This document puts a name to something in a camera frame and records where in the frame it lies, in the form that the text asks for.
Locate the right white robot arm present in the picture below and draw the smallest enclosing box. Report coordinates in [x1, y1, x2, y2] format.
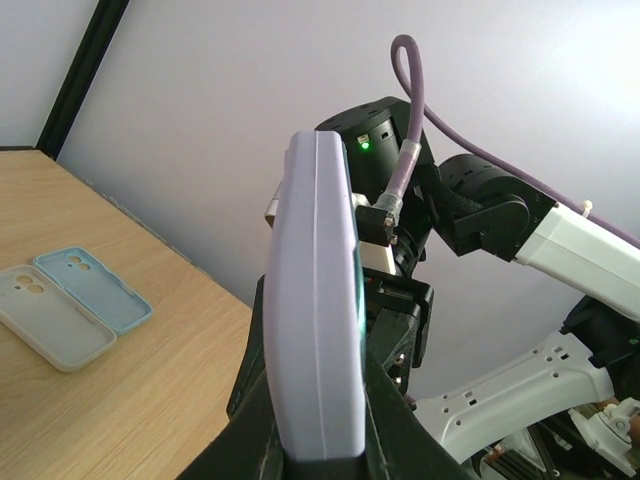
[321, 97, 639, 476]

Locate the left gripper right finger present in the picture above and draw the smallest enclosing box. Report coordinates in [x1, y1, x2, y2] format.
[363, 329, 469, 480]

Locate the lilac phone case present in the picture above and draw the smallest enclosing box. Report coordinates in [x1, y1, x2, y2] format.
[263, 131, 366, 462]

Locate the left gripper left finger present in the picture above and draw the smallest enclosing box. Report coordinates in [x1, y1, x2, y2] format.
[179, 279, 291, 480]

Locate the light blue phone case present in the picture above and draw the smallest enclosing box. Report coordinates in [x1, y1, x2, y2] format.
[32, 246, 153, 336]

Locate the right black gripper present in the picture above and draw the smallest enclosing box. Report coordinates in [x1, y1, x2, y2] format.
[363, 268, 434, 394]

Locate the beige phone case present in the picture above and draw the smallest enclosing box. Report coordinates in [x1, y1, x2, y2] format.
[1, 265, 117, 373]

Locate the black aluminium frame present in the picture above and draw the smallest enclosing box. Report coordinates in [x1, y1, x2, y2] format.
[0, 0, 131, 161]

